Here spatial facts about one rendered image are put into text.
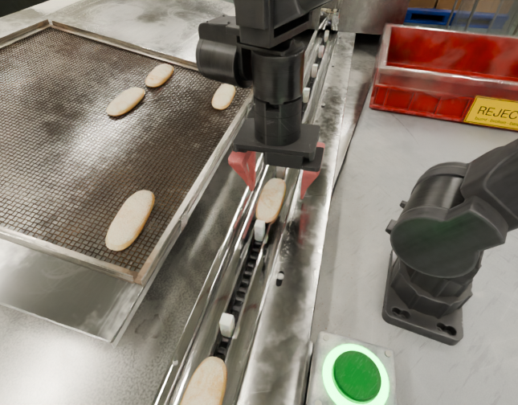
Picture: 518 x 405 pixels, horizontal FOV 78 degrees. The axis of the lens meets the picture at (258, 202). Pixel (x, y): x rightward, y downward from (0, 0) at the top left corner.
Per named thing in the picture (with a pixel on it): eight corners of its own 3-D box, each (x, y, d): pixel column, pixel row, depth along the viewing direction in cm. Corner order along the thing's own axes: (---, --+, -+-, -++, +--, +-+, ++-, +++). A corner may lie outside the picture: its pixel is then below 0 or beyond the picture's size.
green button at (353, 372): (377, 412, 26) (382, 407, 25) (328, 398, 27) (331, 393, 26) (377, 362, 29) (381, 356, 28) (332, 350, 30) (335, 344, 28)
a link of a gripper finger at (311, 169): (274, 177, 50) (274, 124, 44) (320, 183, 48) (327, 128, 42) (263, 206, 45) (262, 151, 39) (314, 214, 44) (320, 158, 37)
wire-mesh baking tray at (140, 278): (144, 287, 35) (142, 280, 34) (-251, 153, 38) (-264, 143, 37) (259, 87, 69) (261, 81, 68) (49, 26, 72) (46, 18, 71)
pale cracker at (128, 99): (121, 119, 53) (120, 113, 52) (100, 112, 53) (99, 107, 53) (150, 92, 60) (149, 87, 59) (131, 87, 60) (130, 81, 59)
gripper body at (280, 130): (246, 129, 45) (243, 77, 40) (319, 137, 43) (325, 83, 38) (233, 155, 41) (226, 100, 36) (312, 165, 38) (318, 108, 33)
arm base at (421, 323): (457, 348, 37) (454, 266, 44) (494, 316, 31) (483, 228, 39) (381, 321, 39) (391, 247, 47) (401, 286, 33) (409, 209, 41)
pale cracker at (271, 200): (276, 226, 46) (276, 221, 45) (250, 221, 46) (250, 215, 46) (289, 182, 53) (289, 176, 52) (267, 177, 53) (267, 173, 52)
